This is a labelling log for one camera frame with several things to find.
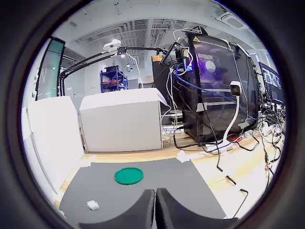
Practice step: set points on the small white plastic terminal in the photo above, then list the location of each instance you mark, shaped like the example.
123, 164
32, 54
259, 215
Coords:
93, 205

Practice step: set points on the round green lid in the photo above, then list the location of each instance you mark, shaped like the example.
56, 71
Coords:
128, 176

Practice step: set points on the dark grey mat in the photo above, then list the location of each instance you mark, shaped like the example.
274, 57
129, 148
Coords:
166, 176

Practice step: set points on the white tape piece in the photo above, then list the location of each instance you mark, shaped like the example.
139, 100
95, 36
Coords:
87, 163
182, 156

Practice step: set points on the white power strip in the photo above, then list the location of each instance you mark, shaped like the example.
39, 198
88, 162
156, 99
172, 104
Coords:
224, 146

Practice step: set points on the black computer case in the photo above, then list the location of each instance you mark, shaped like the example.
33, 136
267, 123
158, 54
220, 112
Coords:
209, 114

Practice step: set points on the white partition board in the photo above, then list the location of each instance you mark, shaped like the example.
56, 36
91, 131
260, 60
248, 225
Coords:
52, 133

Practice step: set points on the blue shelf rack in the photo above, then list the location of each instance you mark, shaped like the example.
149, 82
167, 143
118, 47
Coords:
113, 83

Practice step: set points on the black monitor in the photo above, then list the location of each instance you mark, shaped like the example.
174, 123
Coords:
159, 71

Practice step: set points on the lit computer monitor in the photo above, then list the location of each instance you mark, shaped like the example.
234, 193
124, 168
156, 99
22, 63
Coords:
271, 78

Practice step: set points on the dark glass panel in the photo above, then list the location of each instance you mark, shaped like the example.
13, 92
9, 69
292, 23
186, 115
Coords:
47, 71

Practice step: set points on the white gooseneck camera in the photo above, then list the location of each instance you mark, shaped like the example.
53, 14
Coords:
235, 89

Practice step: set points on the white camera on boom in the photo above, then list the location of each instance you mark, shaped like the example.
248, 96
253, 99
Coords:
110, 45

